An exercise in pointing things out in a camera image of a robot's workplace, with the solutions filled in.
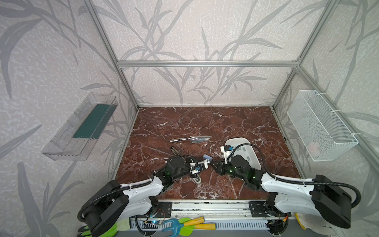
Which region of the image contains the black white stapler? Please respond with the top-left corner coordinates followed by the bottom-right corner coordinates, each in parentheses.
top-left (170, 146), bottom-right (202, 184)

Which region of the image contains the white knit work glove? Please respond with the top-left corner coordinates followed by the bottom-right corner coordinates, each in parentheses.
top-left (295, 213), bottom-right (338, 237)

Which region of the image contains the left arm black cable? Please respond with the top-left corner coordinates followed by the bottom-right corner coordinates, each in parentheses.
top-left (76, 153), bottom-right (199, 223)

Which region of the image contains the pink object in basket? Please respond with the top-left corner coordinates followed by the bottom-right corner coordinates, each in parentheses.
top-left (307, 141), bottom-right (320, 159)

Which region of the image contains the clear acrylic wall shelf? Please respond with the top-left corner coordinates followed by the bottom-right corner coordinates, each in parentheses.
top-left (41, 92), bottom-right (118, 161)

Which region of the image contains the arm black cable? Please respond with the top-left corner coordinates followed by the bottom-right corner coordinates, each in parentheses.
top-left (229, 143), bottom-right (362, 208)
top-left (76, 153), bottom-right (199, 223)

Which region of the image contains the white wire mesh basket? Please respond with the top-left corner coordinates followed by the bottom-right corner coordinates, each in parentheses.
top-left (287, 90), bottom-right (359, 162)

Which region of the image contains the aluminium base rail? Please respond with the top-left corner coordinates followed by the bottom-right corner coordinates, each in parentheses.
top-left (85, 199), bottom-right (314, 232)

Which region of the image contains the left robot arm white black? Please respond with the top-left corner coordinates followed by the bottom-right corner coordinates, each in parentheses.
top-left (77, 155), bottom-right (198, 237)

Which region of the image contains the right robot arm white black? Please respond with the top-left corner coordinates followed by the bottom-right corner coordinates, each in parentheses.
top-left (211, 155), bottom-right (361, 229)

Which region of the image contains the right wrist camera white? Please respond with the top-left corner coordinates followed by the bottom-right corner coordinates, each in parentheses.
top-left (220, 145), bottom-right (235, 164)

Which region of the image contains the green trowel yellow handle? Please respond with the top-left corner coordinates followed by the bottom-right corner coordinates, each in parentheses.
top-left (179, 216), bottom-right (217, 237)

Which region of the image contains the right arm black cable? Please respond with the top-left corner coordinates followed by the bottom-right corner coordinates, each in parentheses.
top-left (229, 143), bottom-right (362, 208)

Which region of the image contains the white plastic tray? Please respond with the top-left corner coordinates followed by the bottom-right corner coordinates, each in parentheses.
top-left (225, 137), bottom-right (261, 170)

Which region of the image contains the green black work glove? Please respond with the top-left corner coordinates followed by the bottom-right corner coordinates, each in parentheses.
top-left (77, 219), bottom-right (131, 237)

